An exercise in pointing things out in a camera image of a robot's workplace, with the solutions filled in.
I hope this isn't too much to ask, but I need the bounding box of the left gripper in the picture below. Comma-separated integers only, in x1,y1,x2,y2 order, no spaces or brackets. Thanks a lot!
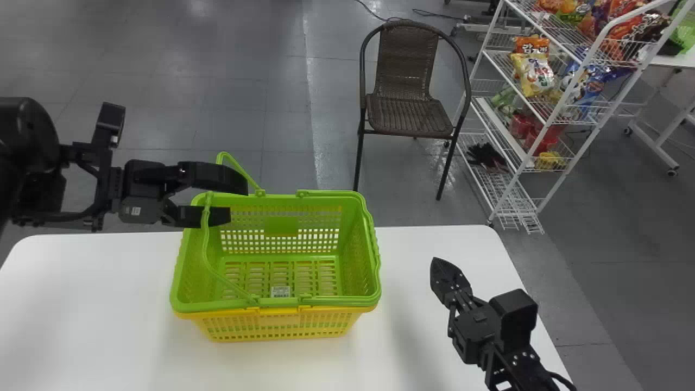
111,160,250,229

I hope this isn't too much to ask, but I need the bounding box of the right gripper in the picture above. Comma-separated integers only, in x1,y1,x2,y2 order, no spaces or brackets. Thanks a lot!
430,257,509,365

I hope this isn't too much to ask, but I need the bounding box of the green basket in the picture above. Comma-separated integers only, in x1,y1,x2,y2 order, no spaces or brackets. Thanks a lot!
169,152,382,315

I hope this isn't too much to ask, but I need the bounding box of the yellow basket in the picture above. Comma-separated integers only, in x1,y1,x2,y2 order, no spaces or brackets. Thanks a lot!
173,304,378,343

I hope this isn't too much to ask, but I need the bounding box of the yellow snack packet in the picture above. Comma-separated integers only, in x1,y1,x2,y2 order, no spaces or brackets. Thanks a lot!
534,152,566,171
510,53,558,99

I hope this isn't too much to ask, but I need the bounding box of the red snack packet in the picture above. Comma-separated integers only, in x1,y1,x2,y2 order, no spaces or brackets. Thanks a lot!
509,112,536,140
602,12,672,56
523,124,566,156

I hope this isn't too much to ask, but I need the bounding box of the brown wicker chair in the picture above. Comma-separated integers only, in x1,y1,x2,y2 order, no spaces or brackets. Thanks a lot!
353,20,472,202

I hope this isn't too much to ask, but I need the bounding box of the green snack packet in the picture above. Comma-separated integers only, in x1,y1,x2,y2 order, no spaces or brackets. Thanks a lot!
491,86,517,110

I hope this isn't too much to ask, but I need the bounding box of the blue snack packet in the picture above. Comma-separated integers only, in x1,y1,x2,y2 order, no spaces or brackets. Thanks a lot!
564,61,617,111

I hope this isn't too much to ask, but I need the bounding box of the orange snack packet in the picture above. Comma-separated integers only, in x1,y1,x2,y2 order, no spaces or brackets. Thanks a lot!
513,35,551,58

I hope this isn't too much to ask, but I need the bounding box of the white side table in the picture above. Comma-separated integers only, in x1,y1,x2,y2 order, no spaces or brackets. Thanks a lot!
623,48,695,178

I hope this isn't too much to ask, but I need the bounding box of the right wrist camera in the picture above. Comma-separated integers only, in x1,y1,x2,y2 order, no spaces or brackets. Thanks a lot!
489,289,539,354

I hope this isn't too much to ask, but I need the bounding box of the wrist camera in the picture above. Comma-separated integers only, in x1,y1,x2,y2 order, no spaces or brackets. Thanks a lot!
489,289,539,354
91,102,127,150

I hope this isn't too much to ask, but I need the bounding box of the white wire rack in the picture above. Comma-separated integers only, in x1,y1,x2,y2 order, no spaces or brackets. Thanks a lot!
452,0,695,236

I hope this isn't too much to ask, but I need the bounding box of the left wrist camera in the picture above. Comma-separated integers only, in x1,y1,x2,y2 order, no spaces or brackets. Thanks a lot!
91,102,127,150

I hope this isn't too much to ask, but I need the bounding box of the black cable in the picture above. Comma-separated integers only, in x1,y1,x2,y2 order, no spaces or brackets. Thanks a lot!
355,0,393,23
412,8,463,23

